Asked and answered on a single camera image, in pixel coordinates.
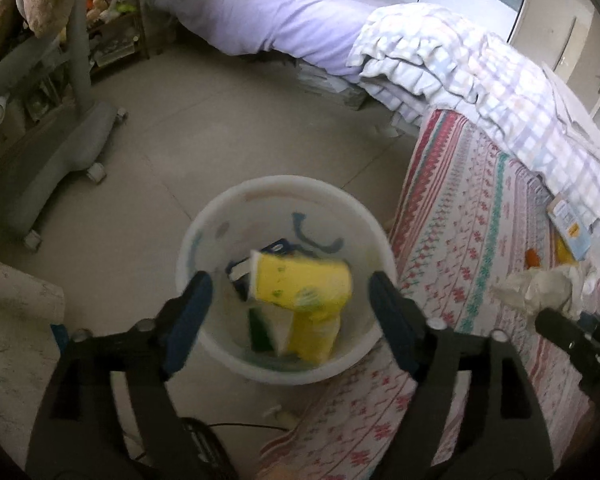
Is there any yellow wrapper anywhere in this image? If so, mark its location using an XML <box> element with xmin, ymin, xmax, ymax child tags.
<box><xmin>555</xmin><ymin>236</ymin><xmax>578</xmax><ymax>266</ymax></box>

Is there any orange wrapper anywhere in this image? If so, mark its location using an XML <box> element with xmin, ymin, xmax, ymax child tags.
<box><xmin>524</xmin><ymin>248</ymin><xmax>542</xmax><ymax>269</ymax></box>

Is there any light blue paper carton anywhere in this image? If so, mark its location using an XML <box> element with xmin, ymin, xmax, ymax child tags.
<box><xmin>547</xmin><ymin>194</ymin><xmax>592</xmax><ymax>261</ymax></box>

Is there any yellow snowflake snack bag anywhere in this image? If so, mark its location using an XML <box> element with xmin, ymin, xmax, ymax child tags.
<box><xmin>249</xmin><ymin>258</ymin><xmax>353</xmax><ymax>365</ymax></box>

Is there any white plastic trash bin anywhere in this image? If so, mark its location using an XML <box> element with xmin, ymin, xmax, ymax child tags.
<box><xmin>175</xmin><ymin>176</ymin><xmax>396</xmax><ymax>386</ymax></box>

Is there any white floral tablecloth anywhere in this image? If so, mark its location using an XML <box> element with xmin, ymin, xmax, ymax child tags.
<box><xmin>0</xmin><ymin>262</ymin><xmax>65</xmax><ymax>448</ymax></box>

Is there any patterned striped bed sheet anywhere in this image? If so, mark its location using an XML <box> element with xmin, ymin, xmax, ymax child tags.
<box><xmin>259</xmin><ymin>110</ymin><xmax>586</xmax><ymax>479</ymax></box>

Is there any folded grey striped cloth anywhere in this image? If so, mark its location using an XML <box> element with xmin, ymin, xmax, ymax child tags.
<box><xmin>542</xmin><ymin>63</ymin><xmax>600</xmax><ymax>162</ymax></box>

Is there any grey rolling chair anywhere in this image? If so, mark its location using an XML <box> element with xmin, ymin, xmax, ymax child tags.
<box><xmin>0</xmin><ymin>0</ymin><xmax>125</xmax><ymax>252</ymax></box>

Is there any cream door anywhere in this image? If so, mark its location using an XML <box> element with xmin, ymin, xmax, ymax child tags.
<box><xmin>510</xmin><ymin>0</ymin><xmax>600</xmax><ymax>116</ymax></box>

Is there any plaid purple white quilt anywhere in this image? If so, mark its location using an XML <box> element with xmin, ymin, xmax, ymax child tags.
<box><xmin>347</xmin><ymin>3</ymin><xmax>600</xmax><ymax>229</ymax></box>

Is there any lavender bed mattress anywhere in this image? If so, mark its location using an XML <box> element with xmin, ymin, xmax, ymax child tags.
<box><xmin>150</xmin><ymin>0</ymin><xmax>397</xmax><ymax>82</ymax></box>

